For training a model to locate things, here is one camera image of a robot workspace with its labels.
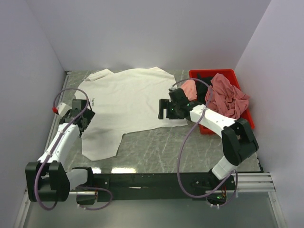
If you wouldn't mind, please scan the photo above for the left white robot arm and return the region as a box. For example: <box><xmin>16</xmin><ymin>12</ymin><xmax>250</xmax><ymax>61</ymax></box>
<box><xmin>25</xmin><ymin>99</ymin><xmax>95</xmax><ymax>202</ymax></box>

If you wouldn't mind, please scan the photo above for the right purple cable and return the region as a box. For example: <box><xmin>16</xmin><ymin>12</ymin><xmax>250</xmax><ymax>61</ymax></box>
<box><xmin>171</xmin><ymin>78</ymin><xmax>239</xmax><ymax>207</ymax></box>

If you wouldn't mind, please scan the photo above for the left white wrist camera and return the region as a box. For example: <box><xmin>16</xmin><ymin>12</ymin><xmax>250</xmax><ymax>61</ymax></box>
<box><xmin>52</xmin><ymin>102</ymin><xmax>69</xmax><ymax>116</ymax></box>

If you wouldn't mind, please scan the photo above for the red plastic bin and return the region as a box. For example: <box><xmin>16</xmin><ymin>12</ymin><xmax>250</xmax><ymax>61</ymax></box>
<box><xmin>189</xmin><ymin>69</ymin><xmax>255</xmax><ymax>134</ymax></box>

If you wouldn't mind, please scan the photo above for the white t shirt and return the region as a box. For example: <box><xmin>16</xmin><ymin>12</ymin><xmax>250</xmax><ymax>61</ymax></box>
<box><xmin>75</xmin><ymin>67</ymin><xmax>187</xmax><ymax>161</ymax></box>

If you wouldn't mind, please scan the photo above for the black base beam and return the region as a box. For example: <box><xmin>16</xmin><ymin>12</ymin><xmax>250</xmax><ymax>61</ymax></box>
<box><xmin>87</xmin><ymin>172</ymin><xmax>235</xmax><ymax>200</ymax></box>

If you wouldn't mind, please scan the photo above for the black t shirt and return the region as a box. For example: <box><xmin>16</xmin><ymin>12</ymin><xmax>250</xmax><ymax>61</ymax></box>
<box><xmin>195</xmin><ymin>74</ymin><xmax>213</xmax><ymax>105</ymax></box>

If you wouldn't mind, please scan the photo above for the light pink t shirt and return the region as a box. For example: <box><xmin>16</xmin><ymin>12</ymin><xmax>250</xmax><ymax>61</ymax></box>
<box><xmin>181</xmin><ymin>80</ymin><xmax>197</xmax><ymax>101</ymax></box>

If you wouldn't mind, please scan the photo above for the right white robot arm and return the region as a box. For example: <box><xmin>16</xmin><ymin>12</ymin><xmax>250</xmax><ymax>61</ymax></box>
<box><xmin>158</xmin><ymin>88</ymin><xmax>259</xmax><ymax>190</ymax></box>

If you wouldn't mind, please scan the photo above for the dusty pink t shirt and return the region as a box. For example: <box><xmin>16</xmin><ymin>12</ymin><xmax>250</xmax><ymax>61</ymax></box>
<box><xmin>205</xmin><ymin>74</ymin><xmax>250</xmax><ymax>119</ymax></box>

